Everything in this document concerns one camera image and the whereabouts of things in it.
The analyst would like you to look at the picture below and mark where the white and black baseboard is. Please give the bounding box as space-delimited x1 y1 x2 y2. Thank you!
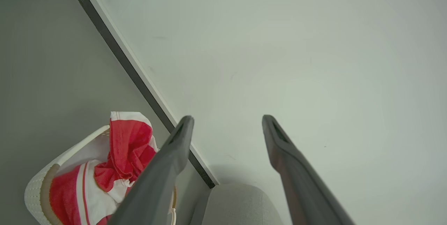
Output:
60 0 220 189

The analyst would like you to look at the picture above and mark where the white plastic laundry basket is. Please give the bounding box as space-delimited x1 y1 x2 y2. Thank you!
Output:
24 125 177 225

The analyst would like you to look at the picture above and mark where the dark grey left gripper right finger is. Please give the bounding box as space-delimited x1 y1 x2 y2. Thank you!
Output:
262 114 355 225

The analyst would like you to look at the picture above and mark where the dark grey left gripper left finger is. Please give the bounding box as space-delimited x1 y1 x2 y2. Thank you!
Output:
108 115 195 225

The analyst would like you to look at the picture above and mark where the red and white garment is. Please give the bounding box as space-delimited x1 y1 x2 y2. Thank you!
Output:
49 111 160 225

